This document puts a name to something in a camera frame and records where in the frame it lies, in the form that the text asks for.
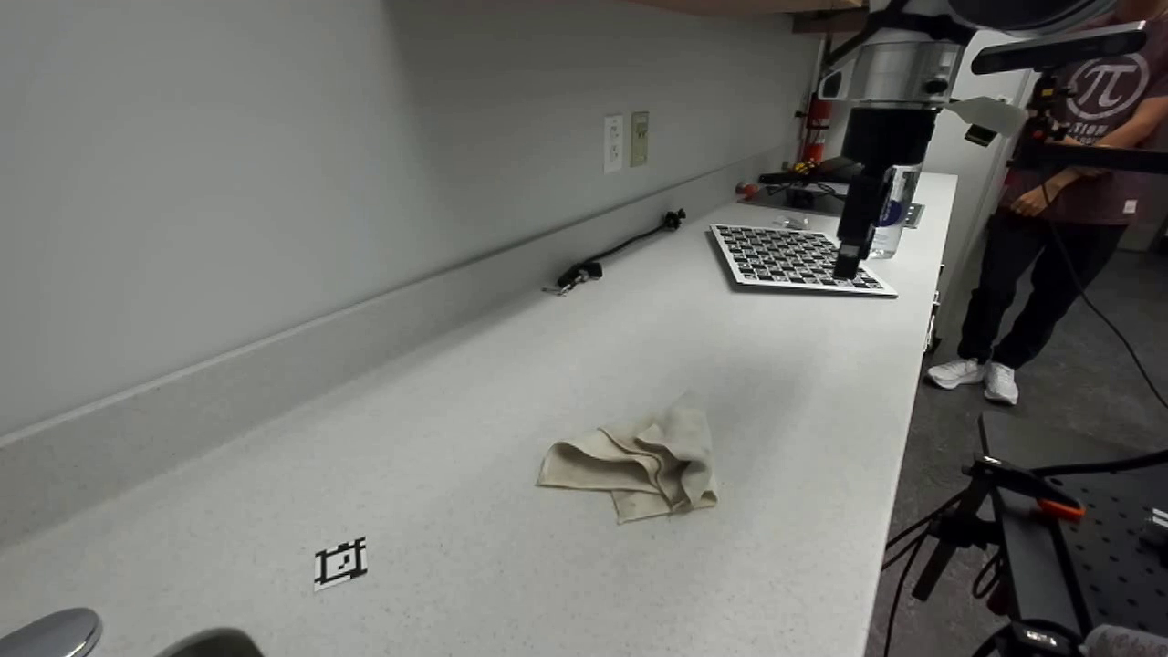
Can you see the checkerboard calibration board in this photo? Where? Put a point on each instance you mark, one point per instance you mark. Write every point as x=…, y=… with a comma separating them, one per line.
x=788, y=255

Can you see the chrome faucet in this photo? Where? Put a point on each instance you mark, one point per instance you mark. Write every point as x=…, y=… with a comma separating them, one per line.
x=48, y=638

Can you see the clear water bottle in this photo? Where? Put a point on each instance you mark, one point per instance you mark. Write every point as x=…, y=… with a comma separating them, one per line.
x=897, y=223

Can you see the beige cloth towel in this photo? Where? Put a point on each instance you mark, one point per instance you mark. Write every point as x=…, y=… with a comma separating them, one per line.
x=639, y=468

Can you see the red fire extinguisher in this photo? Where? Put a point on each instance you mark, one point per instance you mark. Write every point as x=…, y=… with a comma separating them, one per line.
x=815, y=130

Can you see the black tripod stand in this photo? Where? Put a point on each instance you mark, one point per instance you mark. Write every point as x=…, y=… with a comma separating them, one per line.
x=1026, y=549

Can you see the black bar camera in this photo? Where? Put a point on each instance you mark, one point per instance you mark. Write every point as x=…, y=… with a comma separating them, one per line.
x=1062, y=47

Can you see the white wall outlet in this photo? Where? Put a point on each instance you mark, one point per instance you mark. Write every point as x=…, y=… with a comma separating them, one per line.
x=615, y=144

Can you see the black perforated breadboard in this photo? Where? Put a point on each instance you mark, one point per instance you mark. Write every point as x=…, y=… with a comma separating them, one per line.
x=1127, y=561

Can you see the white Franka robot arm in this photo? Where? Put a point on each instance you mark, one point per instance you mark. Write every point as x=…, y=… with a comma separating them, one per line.
x=897, y=68

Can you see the black horizontal mount rod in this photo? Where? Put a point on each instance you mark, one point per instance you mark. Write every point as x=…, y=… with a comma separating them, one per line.
x=1098, y=159

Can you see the person in maroon shirt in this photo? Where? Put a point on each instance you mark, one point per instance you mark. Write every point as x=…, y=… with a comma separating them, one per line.
x=1036, y=293

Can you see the beige wall switch plate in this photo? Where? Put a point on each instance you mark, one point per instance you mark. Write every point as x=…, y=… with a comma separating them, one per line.
x=639, y=139

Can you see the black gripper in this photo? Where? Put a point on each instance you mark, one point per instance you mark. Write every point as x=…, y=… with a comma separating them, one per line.
x=883, y=139

